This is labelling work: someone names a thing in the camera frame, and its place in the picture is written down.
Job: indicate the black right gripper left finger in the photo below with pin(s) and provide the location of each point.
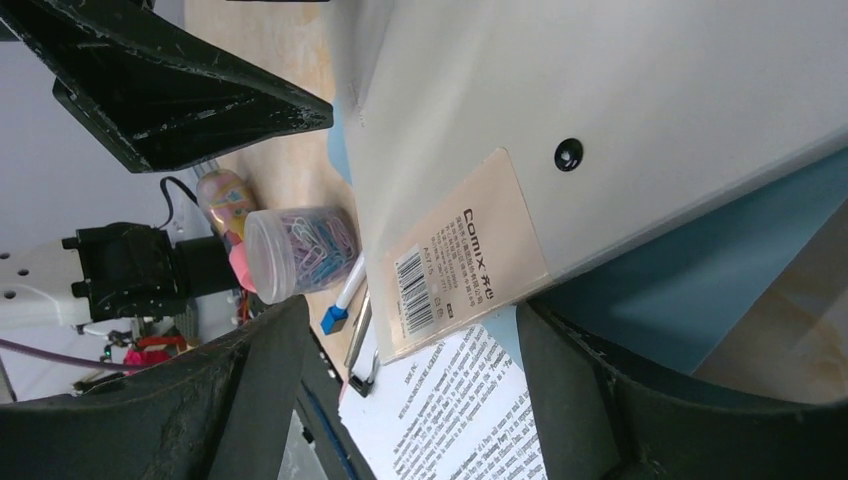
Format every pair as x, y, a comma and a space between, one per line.
220, 411

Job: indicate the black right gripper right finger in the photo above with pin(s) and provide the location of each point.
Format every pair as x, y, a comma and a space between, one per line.
605, 412

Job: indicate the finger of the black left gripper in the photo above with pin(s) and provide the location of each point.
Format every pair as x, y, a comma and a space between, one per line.
156, 97

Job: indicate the grey white file folder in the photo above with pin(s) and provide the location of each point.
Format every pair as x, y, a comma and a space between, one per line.
773, 54

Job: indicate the pink capped tube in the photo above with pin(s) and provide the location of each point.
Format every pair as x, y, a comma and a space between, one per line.
226, 200

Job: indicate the pink clipboard with papers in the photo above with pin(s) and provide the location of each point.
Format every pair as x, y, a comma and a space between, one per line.
458, 409

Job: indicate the light blue clipboard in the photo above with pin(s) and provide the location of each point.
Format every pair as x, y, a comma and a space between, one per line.
662, 285

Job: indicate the blue white marker pen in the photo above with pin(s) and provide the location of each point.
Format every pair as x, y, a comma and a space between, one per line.
337, 314

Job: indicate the clear jar of paperclips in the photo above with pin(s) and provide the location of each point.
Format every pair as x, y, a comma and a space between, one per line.
298, 250

